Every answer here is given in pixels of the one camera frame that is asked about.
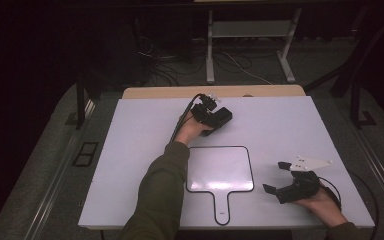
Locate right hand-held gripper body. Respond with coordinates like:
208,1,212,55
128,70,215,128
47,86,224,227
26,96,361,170
276,155,334,205

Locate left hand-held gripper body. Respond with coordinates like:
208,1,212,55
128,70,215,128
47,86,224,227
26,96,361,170
191,93,222,124

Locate black whiteboard eraser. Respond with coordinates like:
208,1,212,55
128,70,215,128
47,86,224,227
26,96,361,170
209,117,230,132

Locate white paddle-shaped whiteboard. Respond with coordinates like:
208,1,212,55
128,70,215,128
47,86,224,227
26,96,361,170
185,145,255,227

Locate person's left hand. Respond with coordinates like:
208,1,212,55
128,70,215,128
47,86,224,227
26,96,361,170
174,111,215,147

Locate person's right hand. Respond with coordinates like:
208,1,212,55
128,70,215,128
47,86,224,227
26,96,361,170
292,187,349,229

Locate white metal stand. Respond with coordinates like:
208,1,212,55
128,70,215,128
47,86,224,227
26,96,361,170
205,7,303,85

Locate black metal stand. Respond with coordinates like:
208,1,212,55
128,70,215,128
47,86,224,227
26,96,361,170
303,5,384,130
64,71,97,131

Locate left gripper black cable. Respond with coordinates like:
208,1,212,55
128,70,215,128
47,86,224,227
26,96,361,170
169,93,203,143

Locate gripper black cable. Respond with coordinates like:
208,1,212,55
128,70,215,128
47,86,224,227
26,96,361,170
317,169,381,240
169,93,203,143

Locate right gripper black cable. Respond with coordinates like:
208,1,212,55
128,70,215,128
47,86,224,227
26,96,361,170
317,169,381,240

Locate white floor cable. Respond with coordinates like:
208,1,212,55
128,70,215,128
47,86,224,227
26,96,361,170
222,50,274,86

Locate bundle of black floor cables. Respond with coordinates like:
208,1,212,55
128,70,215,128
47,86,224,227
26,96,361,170
135,34,249,87

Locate metal floor rail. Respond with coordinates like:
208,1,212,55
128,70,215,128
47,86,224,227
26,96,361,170
352,125,384,216
22,99,98,240

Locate black floor outlet frame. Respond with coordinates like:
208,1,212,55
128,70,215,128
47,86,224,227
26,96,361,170
71,141,100,168

